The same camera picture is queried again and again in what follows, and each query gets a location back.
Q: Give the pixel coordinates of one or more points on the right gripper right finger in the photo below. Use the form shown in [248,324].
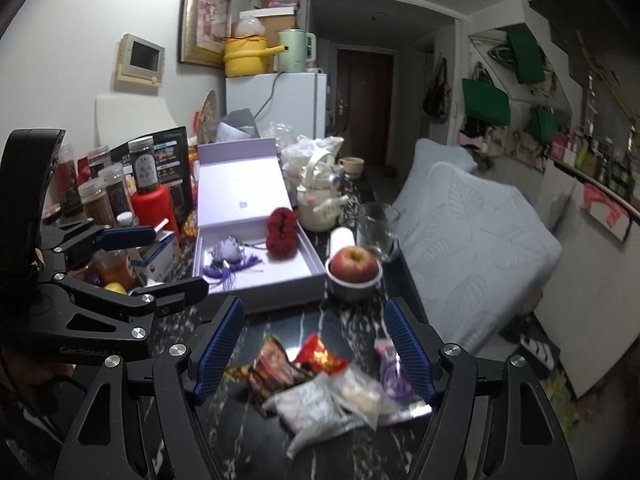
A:
[522,439]

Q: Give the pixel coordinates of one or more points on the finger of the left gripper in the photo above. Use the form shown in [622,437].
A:
[177,295]
[86,236]

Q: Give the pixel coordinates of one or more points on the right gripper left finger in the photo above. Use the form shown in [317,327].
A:
[106,438]

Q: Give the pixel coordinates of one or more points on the clear bag with bun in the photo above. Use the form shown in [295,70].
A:
[362,395]

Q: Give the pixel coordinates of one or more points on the white printed soft packet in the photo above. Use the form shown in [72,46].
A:
[312,413]

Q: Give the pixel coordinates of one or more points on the silver purple snack packet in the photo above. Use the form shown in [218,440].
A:
[400,403]

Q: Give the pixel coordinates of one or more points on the red candy packet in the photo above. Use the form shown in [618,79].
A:
[315,356]

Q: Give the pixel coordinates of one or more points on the brown powder spice jar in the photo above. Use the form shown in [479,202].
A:
[94,200]

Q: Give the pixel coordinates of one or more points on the yellow lemon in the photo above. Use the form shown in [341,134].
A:
[116,287]

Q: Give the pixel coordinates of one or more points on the blue white carton box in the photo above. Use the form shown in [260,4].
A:
[154,263]

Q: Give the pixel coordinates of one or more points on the red plastic container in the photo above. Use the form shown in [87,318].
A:
[154,207]

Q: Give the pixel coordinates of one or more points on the purple tassel sachet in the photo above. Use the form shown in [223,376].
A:
[227,259]

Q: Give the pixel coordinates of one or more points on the dark red knitted scrunchie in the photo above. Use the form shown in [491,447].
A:
[282,240]

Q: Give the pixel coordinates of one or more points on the white cabinet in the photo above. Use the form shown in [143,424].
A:
[590,307]

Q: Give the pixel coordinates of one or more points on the lavender gift box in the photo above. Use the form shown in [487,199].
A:
[240,184]

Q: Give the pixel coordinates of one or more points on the light blue leaf pillow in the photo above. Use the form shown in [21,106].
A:
[476,249]

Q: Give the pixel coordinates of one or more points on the grey metal bowl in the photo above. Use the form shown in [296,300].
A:
[350,291]

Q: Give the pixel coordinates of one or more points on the cream rabbit teapot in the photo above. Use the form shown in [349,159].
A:
[319,200]

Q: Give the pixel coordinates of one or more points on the red apple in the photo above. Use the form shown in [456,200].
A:
[354,264]

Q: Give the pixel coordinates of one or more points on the clear glass mug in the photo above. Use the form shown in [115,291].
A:
[376,230]

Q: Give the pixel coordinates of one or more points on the yellow enamel pot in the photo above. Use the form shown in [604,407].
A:
[248,56]

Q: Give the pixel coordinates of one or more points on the beige ceramic cup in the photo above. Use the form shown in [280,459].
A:
[352,166]

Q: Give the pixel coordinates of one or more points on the gold framed picture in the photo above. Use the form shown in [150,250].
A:
[204,27]

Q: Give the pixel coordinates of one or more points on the white mini fridge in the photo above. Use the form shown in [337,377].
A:
[296,100]

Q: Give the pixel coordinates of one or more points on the mint green electric kettle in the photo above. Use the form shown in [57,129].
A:
[300,50]

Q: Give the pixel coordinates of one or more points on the green tote bag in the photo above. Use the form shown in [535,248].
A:
[485,102]

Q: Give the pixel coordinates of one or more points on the beige wall intercom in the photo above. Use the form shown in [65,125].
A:
[140,61]

